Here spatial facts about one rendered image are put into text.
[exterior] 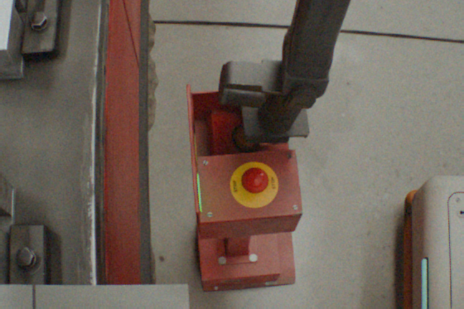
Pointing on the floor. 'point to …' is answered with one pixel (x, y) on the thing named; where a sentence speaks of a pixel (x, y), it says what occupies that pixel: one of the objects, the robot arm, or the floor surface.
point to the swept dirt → (152, 89)
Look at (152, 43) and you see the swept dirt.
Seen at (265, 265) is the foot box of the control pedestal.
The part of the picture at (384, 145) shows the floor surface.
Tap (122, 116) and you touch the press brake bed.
